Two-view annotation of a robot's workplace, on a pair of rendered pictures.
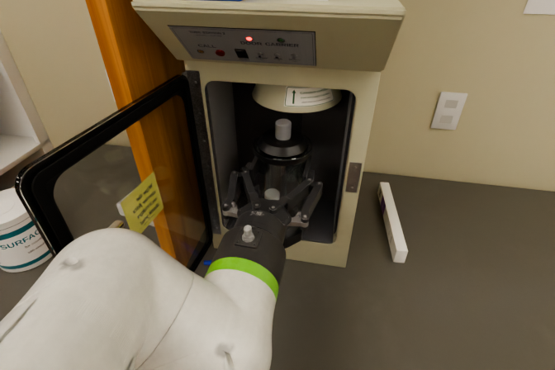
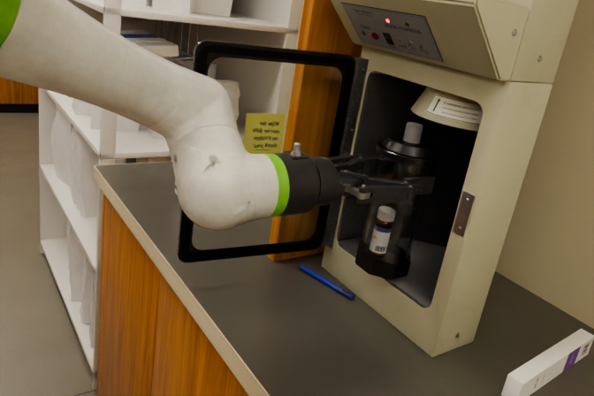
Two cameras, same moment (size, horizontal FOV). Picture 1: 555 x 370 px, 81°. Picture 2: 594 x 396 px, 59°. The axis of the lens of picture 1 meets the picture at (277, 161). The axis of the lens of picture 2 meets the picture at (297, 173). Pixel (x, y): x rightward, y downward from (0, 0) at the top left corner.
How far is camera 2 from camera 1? 0.53 m
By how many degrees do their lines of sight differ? 41
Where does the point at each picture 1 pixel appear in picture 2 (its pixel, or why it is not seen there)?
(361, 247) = (475, 361)
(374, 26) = (460, 13)
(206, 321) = (217, 141)
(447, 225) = not seen: outside the picture
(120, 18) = not seen: outside the picture
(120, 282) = (193, 79)
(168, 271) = (223, 110)
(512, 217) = not seen: outside the picture
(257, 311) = (253, 171)
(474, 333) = not seen: outside the picture
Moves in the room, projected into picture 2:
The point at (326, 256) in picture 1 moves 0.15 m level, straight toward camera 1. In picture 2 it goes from (415, 327) to (347, 346)
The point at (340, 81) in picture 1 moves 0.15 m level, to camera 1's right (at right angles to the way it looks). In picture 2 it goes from (471, 90) to (574, 117)
